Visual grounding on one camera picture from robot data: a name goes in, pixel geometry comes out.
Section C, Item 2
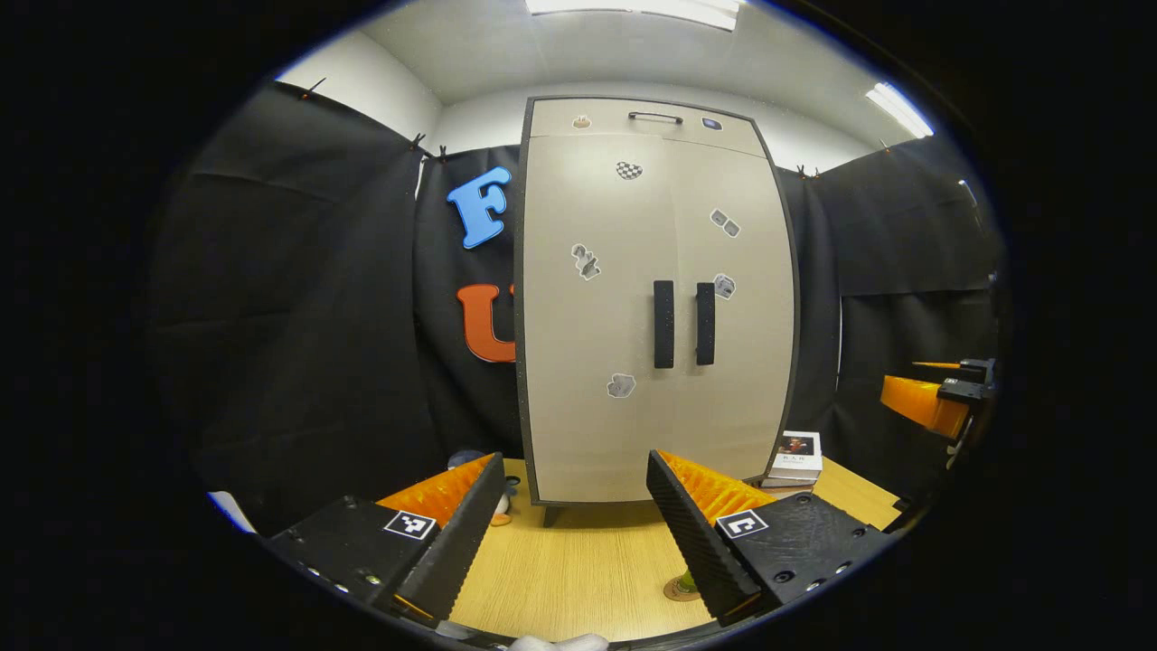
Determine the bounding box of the white printed paper sheet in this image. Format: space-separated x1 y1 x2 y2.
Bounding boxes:
206 491 259 534

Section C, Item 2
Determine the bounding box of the white cabinet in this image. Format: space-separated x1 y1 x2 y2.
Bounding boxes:
513 95 802 527

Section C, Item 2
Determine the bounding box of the white cabinet drawer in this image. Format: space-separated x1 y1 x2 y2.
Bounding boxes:
529 97 767 159

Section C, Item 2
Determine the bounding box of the ceiling light panel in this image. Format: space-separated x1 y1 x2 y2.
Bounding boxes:
865 81 935 138
526 0 742 31

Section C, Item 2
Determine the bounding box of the penguin plush toy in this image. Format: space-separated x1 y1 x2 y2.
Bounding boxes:
447 449 522 527

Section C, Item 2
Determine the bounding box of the white cabinet door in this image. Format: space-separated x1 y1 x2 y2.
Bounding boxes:
664 140 796 480
522 134 681 503

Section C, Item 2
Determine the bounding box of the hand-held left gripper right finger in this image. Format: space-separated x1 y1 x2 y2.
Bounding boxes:
645 449 896 627

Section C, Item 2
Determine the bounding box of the black backdrop cloth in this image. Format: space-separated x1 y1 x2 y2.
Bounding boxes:
149 81 1004 534

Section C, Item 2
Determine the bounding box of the white book with portrait cover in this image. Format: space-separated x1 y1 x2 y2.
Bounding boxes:
768 430 823 480

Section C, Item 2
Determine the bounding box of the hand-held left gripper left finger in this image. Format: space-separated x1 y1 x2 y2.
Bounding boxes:
264 452 507 627

